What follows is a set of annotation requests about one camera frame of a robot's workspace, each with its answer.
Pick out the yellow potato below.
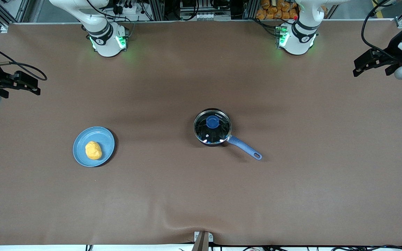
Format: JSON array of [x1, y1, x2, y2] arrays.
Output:
[[85, 141, 103, 160]]

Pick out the glass lid with blue knob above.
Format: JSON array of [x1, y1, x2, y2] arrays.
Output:
[[194, 109, 232, 144]]

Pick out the blue round plate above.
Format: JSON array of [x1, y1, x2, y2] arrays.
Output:
[[73, 126, 116, 168]]

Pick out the orange food items pile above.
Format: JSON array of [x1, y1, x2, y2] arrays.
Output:
[[256, 0, 299, 20]]

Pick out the white power strip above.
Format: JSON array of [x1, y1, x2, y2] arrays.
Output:
[[116, 3, 137, 15]]

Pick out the grey electronics box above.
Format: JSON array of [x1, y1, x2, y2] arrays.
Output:
[[179, 0, 232, 21]]

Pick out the brown table cover sheet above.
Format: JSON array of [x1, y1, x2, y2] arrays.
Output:
[[0, 21, 402, 246]]

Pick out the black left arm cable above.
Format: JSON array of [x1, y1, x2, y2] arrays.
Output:
[[361, 0, 400, 60]]

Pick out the dark pot with blue handle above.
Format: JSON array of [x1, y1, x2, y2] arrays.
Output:
[[193, 108, 263, 161]]

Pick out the black cable bundle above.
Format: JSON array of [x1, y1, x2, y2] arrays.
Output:
[[211, 244, 402, 251]]

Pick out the silver metal bracket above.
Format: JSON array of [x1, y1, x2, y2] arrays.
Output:
[[192, 231, 214, 251]]

